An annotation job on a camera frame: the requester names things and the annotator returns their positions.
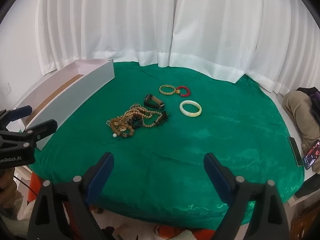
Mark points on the white cardboard box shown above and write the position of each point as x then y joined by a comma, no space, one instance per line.
75,97

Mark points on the smartphone with lit screen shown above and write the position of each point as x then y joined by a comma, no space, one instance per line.
312,155

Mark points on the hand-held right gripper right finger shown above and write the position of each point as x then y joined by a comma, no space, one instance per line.
217,173

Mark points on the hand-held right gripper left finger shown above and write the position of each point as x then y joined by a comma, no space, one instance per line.
101,173

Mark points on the white curtain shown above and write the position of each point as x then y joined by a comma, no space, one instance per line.
225,25
107,20

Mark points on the purple black cloth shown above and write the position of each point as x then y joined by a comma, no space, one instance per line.
311,93

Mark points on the dark tassel pendant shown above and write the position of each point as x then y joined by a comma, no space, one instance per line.
163,117

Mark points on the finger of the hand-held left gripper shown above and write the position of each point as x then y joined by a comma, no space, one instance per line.
45,127
23,111

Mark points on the black and brown cylinder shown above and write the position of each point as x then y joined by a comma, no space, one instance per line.
153,101

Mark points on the white jade bangle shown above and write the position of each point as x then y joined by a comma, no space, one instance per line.
190,114

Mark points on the gold bangle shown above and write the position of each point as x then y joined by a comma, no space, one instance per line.
167,93

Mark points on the white wall socket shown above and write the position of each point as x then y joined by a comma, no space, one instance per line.
6,89

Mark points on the green velvet cloth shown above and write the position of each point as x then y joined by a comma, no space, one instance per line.
162,155

